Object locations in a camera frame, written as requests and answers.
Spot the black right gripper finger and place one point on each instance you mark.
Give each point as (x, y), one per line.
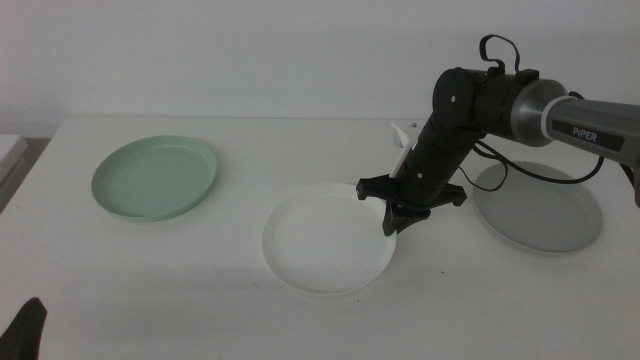
(391, 217)
(414, 215)

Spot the grey shallow bowl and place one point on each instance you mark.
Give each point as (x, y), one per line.
(540, 220)

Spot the white shallow bowl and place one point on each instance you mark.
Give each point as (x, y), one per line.
(325, 245)

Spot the black grey right Piper arm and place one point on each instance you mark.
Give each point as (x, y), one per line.
(500, 105)

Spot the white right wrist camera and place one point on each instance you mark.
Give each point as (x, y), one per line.
(402, 142)

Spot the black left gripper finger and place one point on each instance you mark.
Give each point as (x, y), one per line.
(25, 332)

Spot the mint green shallow bowl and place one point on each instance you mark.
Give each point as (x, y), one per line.
(155, 180)

